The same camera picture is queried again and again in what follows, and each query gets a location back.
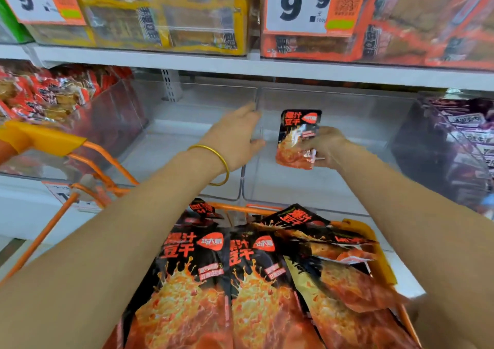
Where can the person's left hand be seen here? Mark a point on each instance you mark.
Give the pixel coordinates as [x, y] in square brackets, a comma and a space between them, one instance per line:
[231, 136]

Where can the person's right hand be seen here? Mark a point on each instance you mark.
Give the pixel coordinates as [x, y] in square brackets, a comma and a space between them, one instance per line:
[328, 146]

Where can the black flame print snack packet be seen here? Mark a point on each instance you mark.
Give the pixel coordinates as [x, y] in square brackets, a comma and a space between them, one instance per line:
[297, 140]

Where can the pile of black orange snacks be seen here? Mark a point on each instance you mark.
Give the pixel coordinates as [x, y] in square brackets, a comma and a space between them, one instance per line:
[231, 298]

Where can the orange shopping cart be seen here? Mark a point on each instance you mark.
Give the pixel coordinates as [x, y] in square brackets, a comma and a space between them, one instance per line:
[46, 138]

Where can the person's right forearm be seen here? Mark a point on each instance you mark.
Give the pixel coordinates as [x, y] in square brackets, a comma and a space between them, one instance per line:
[432, 244]

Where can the person's left forearm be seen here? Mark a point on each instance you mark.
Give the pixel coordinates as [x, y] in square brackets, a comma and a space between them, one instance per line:
[92, 275]

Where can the stack of yellow trimmed packets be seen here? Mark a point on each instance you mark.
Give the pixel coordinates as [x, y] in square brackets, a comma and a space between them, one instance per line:
[170, 13]

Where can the pile of purple packets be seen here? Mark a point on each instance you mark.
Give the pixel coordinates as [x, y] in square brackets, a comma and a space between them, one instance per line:
[467, 144]

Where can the stack of orange trimmed packets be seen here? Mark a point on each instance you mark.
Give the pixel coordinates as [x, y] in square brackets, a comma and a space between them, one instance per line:
[432, 20]

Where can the pile of red tan packets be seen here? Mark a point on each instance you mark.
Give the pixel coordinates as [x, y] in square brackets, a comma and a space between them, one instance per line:
[46, 90]

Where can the stack of green packets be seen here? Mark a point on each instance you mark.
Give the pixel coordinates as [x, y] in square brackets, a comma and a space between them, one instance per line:
[11, 24]

